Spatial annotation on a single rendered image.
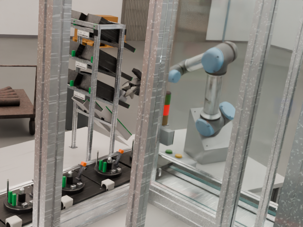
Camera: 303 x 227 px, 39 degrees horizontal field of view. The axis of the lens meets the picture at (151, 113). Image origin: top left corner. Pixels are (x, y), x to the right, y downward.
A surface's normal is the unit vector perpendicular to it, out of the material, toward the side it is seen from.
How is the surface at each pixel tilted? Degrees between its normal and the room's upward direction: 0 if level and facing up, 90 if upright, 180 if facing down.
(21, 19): 90
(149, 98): 90
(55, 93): 90
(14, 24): 90
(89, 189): 0
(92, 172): 0
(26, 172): 0
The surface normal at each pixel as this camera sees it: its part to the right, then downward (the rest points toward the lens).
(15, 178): 0.11, -0.94
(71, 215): 0.75, 0.29
